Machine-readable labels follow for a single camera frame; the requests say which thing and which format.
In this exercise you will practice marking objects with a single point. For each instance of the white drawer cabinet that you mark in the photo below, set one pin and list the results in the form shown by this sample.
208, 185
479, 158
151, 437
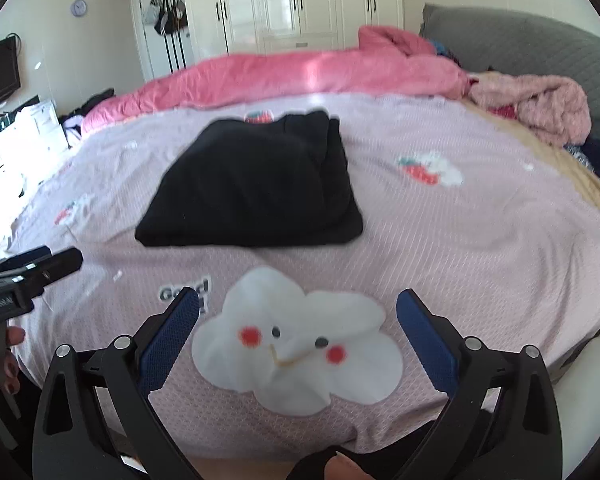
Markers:
35, 120

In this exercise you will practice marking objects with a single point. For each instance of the person's left hand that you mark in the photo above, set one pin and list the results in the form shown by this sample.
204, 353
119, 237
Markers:
12, 360

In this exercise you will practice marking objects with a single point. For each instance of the lilac printed bed sheet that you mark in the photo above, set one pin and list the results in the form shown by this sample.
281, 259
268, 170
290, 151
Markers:
455, 260

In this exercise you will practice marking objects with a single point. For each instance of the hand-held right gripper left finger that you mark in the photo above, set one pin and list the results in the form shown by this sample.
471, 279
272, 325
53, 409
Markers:
170, 345

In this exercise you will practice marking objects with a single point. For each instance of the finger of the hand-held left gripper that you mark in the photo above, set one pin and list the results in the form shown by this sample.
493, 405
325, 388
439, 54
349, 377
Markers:
60, 265
25, 260

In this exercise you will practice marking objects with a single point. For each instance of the grey quilted headboard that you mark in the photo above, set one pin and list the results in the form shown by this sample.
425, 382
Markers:
530, 40

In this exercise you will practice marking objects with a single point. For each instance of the round wall clock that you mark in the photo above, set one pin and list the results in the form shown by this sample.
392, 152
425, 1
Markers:
78, 7

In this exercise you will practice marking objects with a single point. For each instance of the hanging dark bags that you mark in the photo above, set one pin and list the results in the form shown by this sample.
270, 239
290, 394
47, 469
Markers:
167, 15

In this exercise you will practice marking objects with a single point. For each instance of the pink quilt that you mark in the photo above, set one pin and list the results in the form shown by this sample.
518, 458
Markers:
280, 75

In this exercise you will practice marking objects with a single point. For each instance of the person's leg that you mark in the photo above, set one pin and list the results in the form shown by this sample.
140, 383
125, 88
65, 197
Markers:
345, 467

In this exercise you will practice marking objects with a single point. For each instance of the black sweater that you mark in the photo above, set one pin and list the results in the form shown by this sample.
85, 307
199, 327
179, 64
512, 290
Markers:
250, 185

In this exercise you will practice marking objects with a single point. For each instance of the pile of dark clothes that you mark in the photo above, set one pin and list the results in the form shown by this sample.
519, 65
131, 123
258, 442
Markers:
87, 105

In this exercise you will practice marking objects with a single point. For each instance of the white wardrobe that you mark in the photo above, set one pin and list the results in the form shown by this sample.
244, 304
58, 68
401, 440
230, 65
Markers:
280, 5

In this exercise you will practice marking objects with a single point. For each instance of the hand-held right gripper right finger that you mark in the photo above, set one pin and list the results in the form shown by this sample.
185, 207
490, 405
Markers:
427, 345

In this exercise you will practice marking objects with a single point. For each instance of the beige patterned blanket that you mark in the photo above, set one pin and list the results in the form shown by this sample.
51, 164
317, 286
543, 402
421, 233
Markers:
580, 182

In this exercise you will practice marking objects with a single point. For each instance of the pink fuzzy garment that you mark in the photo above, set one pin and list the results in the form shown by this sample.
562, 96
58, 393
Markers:
545, 100

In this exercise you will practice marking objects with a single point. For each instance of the colourful patterned cloth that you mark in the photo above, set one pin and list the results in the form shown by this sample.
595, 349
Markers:
445, 50

